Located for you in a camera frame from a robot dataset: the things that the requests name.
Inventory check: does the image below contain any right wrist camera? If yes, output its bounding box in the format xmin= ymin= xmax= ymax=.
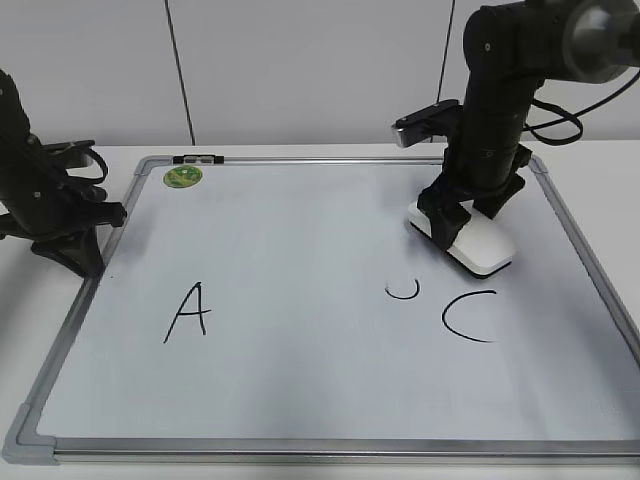
xmin=391 ymin=99 xmax=462 ymax=148

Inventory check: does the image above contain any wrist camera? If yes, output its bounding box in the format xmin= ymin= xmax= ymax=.
xmin=43 ymin=140 xmax=95 ymax=170
xmin=391 ymin=99 xmax=462 ymax=148

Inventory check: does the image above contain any round green magnet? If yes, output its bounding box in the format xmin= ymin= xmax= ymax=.
xmin=163 ymin=165 xmax=203 ymax=189

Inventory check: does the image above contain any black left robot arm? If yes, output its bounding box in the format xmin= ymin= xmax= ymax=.
xmin=1 ymin=73 xmax=127 ymax=241

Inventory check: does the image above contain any black camera cable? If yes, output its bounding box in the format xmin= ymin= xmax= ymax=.
xmin=522 ymin=69 xmax=640 ymax=146
xmin=64 ymin=147 xmax=109 ymax=194

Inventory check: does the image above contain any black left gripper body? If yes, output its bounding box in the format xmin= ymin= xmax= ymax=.
xmin=1 ymin=133 xmax=126 ymax=241

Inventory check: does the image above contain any white board eraser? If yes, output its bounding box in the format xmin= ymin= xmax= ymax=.
xmin=407 ymin=201 xmax=516 ymax=278

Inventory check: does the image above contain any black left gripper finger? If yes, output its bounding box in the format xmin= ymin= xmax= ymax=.
xmin=31 ymin=227 xmax=104 ymax=278
xmin=0 ymin=213 xmax=30 ymax=239

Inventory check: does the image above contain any black right camera cable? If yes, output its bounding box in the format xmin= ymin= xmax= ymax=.
xmin=522 ymin=69 xmax=640 ymax=146

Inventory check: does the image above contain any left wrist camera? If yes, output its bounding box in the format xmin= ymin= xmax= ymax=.
xmin=43 ymin=140 xmax=95 ymax=170

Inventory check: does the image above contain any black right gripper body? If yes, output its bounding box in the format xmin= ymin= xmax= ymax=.
xmin=417 ymin=144 xmax=530 ymax=212

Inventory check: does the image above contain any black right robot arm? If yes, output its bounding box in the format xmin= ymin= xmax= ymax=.
xmin=392 ymin=1 xmax=639 ymax=278

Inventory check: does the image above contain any black left camera cable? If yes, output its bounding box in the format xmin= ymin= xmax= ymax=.
xmin=64 ymin=147 xmax=109 ymax=194

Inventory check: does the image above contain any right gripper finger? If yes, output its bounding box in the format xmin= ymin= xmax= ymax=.
xmin=423 ymin=201 xmax=471 ymax=250
xmin=472 ymin=174 xmax=525 ymax=219

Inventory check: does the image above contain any white board with grey frame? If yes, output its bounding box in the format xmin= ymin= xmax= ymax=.
xmin=3 ymin=155 xmax=639 ymax=465

